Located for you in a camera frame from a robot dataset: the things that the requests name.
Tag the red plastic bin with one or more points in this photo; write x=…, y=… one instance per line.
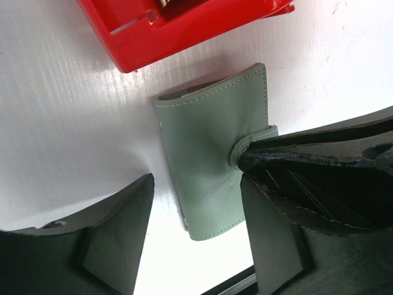
x=137, y=33

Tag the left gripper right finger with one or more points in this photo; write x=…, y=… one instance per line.
x=297, y=251

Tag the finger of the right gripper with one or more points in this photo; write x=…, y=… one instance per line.
x=348, y=183
x=362, y=138

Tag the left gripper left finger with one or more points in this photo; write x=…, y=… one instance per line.
x=96, y=250

